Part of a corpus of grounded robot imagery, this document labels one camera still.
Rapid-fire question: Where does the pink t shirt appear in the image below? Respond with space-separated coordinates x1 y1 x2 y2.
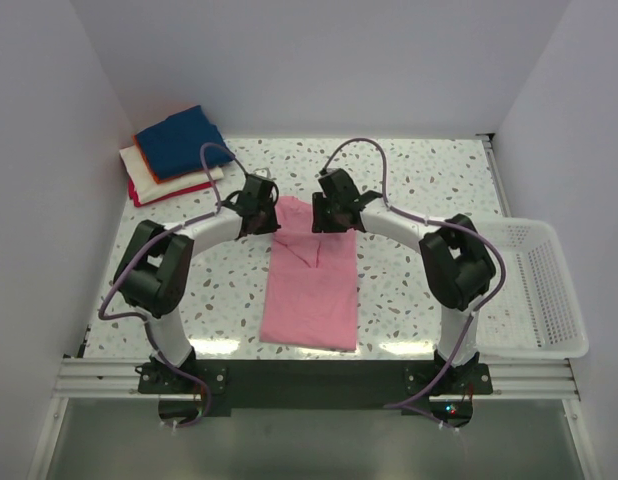
260 196 358 351

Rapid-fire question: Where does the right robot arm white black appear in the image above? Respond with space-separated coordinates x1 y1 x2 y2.
312 168 496 394

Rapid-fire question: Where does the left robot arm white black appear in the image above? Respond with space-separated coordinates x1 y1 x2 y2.
98 174 280 392

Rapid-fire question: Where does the orange folded t shirt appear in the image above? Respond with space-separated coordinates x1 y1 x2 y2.
132 135 162 184

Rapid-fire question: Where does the blue folded t shirt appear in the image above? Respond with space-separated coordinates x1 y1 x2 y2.
135 105 232 183

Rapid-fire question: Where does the white folded t shirt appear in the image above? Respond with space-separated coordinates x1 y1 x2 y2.
119 145 225 205

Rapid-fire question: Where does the red folded t shirt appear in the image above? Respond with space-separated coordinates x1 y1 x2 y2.
127 180 212 208

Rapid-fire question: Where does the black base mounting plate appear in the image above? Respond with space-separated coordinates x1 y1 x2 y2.
135 357 494 420

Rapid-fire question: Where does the white plastic laundry basket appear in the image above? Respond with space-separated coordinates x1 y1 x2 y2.
475 217 589 360

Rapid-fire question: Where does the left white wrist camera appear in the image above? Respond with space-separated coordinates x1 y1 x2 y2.
253 168 273 179

